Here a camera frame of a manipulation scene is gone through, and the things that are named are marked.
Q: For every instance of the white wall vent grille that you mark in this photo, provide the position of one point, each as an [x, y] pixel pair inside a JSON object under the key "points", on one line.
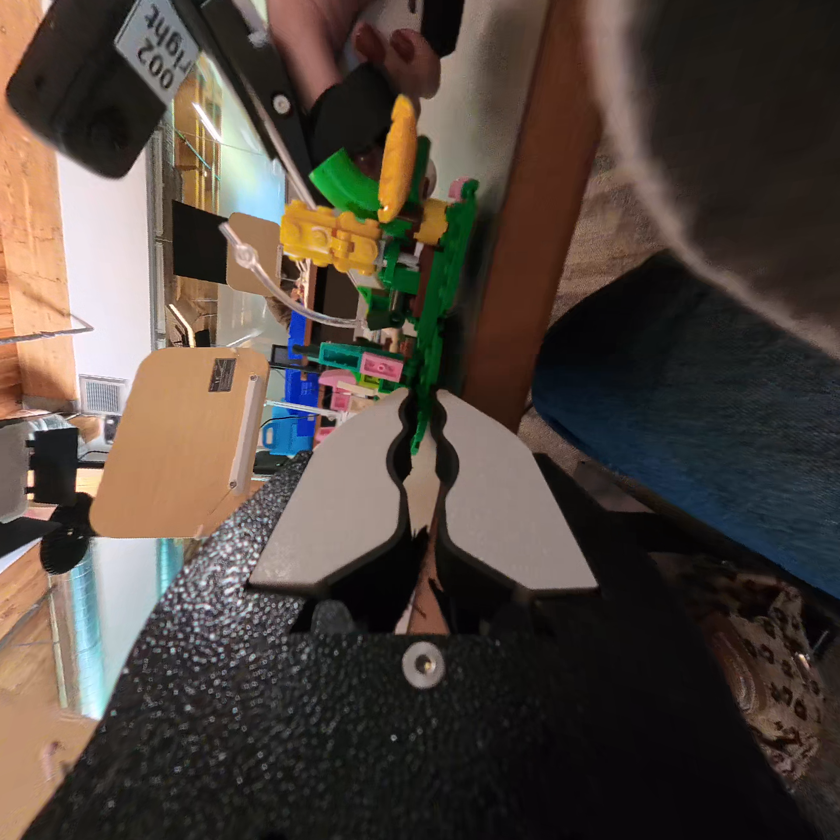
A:
{"points": [[103, 394]]}

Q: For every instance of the person's right hand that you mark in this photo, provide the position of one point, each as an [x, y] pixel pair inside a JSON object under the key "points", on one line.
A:
{"points": [[308, 39]]}

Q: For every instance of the silver ventilation duct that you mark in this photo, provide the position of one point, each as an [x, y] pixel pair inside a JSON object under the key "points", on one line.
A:
{"points": [[124, 623]]}

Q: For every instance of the wooden chair back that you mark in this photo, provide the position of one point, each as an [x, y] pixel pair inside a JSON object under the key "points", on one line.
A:
{"points": [[177, 446]]}

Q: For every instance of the person's blue jeans leg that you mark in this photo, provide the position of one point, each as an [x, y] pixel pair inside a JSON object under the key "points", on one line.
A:
{"points": [[689, 420]]}

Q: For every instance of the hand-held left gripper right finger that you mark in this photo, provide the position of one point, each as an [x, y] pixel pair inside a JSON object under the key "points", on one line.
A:
{"points": [[512, 518]]}

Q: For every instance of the green base lego model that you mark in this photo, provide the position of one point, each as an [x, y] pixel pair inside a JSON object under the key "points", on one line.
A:
{"points": [[453, 262]]}

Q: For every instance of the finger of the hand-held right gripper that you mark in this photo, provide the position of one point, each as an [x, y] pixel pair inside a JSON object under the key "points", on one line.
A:
{"points": [[296, 164]]}

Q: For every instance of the leopard print bag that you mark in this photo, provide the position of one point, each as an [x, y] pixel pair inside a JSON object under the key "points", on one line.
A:
{"points": [[774, 676]]}

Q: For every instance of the black panel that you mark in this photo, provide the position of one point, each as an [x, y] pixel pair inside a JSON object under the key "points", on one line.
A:
{"points": [[197, 239]]}

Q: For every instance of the blue plastic crate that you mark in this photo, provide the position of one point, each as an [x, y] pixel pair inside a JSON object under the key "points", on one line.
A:
{"points": [[303, 367]]}

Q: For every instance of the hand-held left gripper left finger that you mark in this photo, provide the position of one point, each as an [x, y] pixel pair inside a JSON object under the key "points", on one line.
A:
{"points": [[334, 512]]}

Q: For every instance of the white studio light black flaps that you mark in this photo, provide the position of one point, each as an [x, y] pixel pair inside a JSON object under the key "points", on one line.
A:
{"points": [[46, 472]]}

